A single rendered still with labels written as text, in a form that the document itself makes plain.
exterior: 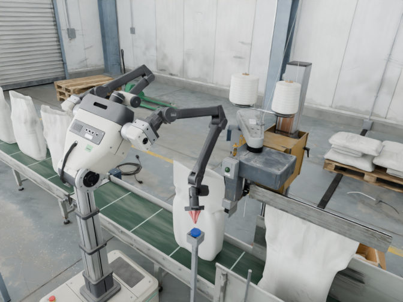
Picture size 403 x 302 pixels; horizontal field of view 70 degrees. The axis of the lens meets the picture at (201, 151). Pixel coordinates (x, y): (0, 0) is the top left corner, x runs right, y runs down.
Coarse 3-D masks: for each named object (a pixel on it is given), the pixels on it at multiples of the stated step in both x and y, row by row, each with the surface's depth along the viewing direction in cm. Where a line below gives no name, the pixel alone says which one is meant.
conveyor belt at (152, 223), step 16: (96, 192) 278; (112, 192) 279; (128, 192) 280; (112, 208) 258; (128, 208) 259; (144, 208) 260; (160, 208) 261; (128, 224) 240; (144, 224) 240; (160, 224) 241; (144, 240) 224; (160, 240) 224; (176, 256) 210; (224, 256) 212; (240, 256) 213; (208, 272) 199; (240, 272) 200; (256, 272) 200
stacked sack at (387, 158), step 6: (384, 150) 395; (378, 156) 377; (384, 156) 377; (390, 156) 379; (396, 156) 377; (402, 156) 376; (378, 162) 373; (384, 162) 369; (390, 162) 365; (396, 162) 364; (402, 162) 364; (390, 168) 368; (396, 168) 363; (402, 168) 358
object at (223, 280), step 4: (224, 272) 158; (224, 276) 158; (220, 280) 161; (224, 280) 160; (220, 284) 162; (224, 284) 161; (220, 288) 164; (224, 288) 163; (220, 292) 165; (220, 296) 166; (220, 300) 167
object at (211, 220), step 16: (176, 176) 208; (208, 176) 185; (176, 192) 207; (224, 192) 186; (176, 208) 206; (208, 208) 191; (176, 224) 211; (192, 224) 200; (208, 224) 192; (224, 224) 200; (176, 240) 217; (208, 240) 198; (208, 256) 204
